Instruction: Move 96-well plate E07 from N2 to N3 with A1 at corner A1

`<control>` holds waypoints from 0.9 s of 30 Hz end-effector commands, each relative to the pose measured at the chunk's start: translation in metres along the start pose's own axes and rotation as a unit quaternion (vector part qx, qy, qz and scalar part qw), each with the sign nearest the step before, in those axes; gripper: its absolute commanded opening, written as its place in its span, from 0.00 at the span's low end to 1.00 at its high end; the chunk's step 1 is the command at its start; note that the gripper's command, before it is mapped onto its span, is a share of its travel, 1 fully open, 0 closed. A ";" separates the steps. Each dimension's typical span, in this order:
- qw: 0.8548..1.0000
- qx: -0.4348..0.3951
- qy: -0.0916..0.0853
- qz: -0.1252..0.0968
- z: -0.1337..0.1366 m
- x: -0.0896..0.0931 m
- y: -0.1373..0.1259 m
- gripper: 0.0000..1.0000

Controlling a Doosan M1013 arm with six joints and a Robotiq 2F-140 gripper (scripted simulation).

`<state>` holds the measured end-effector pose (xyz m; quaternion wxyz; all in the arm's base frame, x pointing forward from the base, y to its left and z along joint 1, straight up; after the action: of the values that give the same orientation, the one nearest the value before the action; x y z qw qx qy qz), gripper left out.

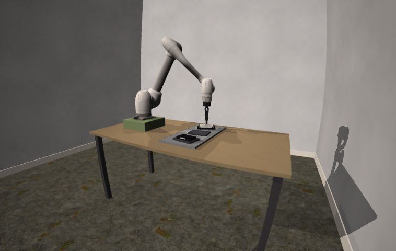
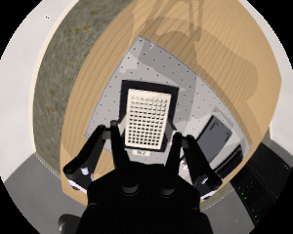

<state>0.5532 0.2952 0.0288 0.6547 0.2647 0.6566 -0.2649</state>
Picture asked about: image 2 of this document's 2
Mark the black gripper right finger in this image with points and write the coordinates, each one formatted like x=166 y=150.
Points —
x=203 y=178

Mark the white n2 label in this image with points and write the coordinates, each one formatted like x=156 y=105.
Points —
x=141 y=152

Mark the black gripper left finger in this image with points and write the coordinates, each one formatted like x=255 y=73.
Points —
x=79 y=171

